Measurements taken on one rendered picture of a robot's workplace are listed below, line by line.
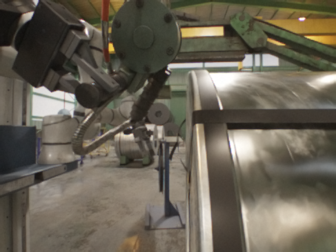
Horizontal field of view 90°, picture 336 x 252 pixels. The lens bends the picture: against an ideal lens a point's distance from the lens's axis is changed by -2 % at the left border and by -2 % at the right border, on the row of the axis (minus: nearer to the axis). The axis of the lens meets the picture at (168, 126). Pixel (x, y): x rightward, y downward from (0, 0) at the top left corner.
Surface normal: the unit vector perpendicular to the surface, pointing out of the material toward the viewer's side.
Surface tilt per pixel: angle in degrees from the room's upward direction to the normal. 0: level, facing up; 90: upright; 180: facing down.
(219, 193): 59
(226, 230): 63
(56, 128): 90
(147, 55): 115
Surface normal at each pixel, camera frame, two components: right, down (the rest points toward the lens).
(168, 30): -0.14, 0.40
